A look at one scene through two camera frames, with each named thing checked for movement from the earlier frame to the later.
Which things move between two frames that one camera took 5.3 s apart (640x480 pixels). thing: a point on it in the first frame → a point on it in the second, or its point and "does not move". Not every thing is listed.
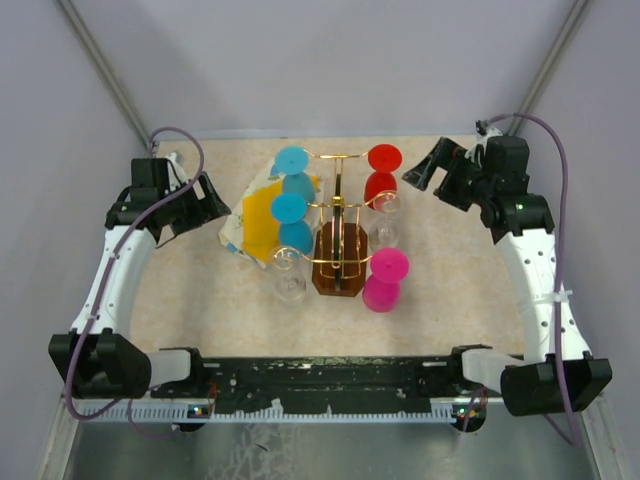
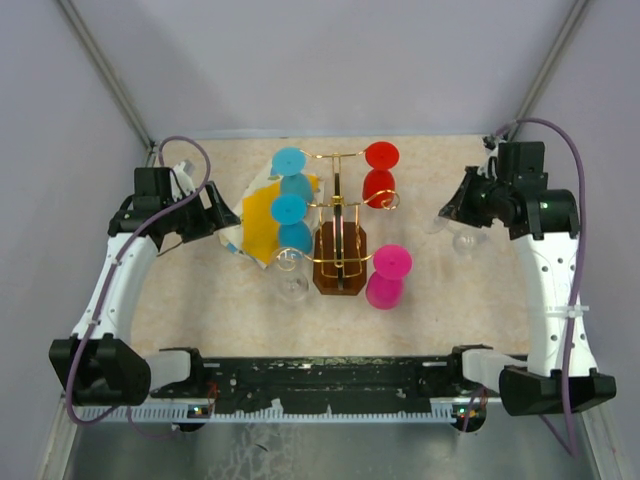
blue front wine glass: [295, 231] does not move
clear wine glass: [384, 231] → [465, 244]
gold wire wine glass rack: [340, 249] does not move
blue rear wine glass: [293, 162] does not move
